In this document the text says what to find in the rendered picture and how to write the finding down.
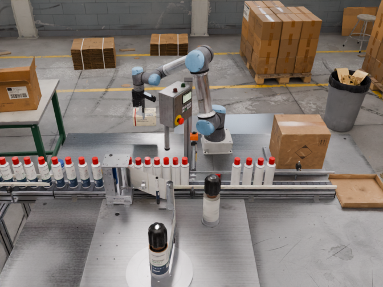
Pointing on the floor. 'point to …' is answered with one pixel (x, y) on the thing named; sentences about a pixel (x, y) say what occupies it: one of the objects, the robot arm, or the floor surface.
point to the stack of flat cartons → (93, 53)
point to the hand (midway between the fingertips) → (144, 114)
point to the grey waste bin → (342, 109)
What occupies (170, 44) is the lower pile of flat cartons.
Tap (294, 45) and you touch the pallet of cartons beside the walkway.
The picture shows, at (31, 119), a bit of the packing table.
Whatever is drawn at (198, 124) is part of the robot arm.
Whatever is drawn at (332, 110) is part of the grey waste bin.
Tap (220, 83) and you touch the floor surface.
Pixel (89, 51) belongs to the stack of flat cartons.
